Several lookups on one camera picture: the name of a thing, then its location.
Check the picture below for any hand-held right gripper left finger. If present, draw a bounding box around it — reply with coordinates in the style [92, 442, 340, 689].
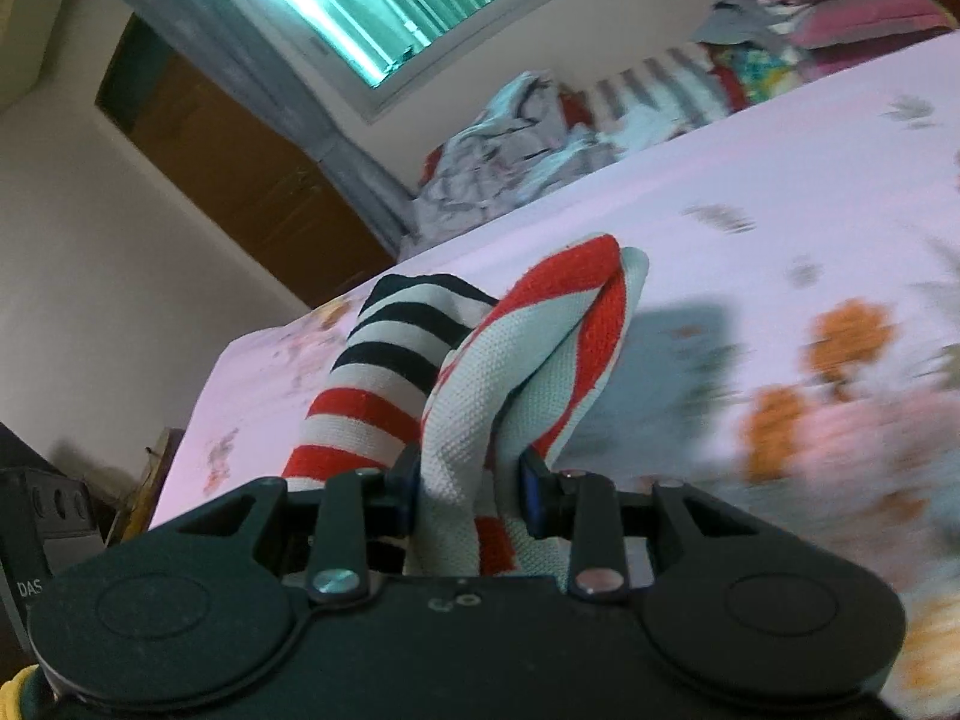
[161, 445, 422, 607]

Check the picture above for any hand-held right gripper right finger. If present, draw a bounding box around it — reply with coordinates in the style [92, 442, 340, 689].
[516, 446, 760, 605]

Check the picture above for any black red striped white shirt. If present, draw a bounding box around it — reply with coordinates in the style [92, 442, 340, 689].
[281, 234, 650, 578]

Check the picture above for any pile of white grey clothes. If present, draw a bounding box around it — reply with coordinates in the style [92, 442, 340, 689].
[400, 70, 625, 257]

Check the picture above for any wooden bedside furniture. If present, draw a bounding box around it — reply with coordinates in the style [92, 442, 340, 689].
[103, 426, 187, 550]

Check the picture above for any brown wooden door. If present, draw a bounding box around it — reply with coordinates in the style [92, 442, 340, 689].
[94, 13, 395, 310]

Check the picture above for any pink floral bed sheet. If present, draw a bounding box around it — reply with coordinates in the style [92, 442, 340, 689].
[148, 24, 960, 720]

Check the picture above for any grey curtain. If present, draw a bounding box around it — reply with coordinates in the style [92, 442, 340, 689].
[88, 0, 417, 260]

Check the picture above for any red white striped cloth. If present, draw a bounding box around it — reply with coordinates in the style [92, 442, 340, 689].
[574, 41, 745, 145]

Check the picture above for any colourful printed cloth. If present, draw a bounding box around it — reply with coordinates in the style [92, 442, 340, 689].
[716, 41, 807, 104]

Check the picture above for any window with green glass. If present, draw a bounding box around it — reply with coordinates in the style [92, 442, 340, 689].
[214, 0, 710, 117]

